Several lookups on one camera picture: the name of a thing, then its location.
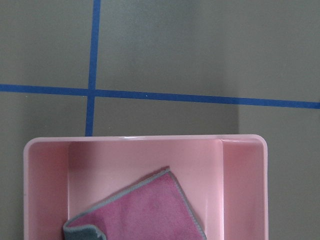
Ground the pink wiping cloth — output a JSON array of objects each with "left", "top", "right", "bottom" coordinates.
[{"left": 62, "top": 167, "right": 207, "bottom": 240}]

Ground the pink plastic bin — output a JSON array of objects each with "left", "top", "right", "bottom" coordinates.
[{"left": 23, "top": 134, "right": 269, "bottom": 240}]

